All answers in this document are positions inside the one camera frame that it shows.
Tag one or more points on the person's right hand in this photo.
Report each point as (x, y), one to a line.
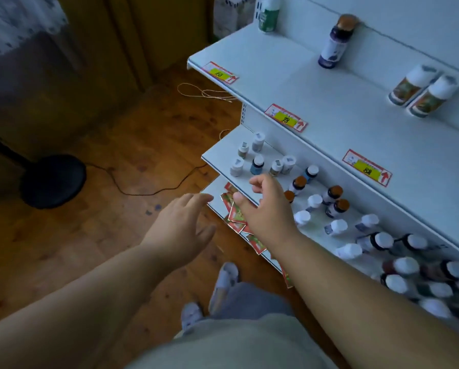
(269, 217)

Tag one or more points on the person's left hand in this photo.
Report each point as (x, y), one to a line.
(175, 230)

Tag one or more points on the person's right thumb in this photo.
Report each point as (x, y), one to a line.
(243, 203)

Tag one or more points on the person's left thumb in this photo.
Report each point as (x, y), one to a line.
(207, 233)

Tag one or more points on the person's left forearm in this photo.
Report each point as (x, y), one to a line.
(72, 311)

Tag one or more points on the person's right forearm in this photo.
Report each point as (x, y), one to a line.
(367, 315)

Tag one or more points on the row of red green tags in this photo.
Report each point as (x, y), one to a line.
(235, 215)

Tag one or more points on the small brown cap bottle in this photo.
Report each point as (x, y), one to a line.
(289, 196)
(333, 194)
(298, 184)
(337, 208)

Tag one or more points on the person's white right slipper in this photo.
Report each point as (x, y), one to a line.
(223, 282)

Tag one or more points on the person's white slipper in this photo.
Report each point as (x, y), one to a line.
(223, 282)
(191, 315)

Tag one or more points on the person's grey trousers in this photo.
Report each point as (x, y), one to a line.
(252, 303)

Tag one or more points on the person's white left slipper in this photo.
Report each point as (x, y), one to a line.
(191, 315)

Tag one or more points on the red yellow price label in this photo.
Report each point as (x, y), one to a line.
(286, 118)
(367, 167)
(219, 72)

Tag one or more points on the person's beige shirt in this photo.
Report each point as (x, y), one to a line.
(233, 345)

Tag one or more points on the white metal shelf unit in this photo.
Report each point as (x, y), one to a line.
(348, 111)

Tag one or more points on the black fan stand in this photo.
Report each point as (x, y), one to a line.
(52, 180)

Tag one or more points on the group of white cap bottles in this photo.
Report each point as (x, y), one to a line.
(406, 266)

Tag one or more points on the purple bottle brown cap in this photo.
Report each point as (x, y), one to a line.
(335, 46)

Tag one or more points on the green white bottle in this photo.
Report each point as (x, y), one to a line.
(269, 15)

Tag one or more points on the white patterned carton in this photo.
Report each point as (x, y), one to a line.
(233, 13)

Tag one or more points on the brown wooden wardrobe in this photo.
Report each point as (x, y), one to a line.
(145, 30)

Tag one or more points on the orange label white cap bottle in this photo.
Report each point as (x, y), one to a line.
(431, 97)
(408, 87)

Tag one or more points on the white floral cloth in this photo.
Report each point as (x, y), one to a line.
(18, 19)

